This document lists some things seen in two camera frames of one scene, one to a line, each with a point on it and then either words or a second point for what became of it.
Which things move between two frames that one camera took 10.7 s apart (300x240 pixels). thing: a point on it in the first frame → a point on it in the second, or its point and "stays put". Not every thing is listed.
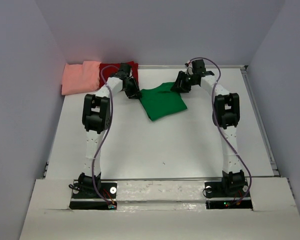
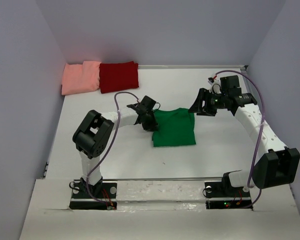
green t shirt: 161,101 → 175,127
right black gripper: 182,88 → 204,94
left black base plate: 95,195 stays put
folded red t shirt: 109,70 stays put
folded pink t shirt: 79,78 stays put
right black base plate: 227,189 stays put
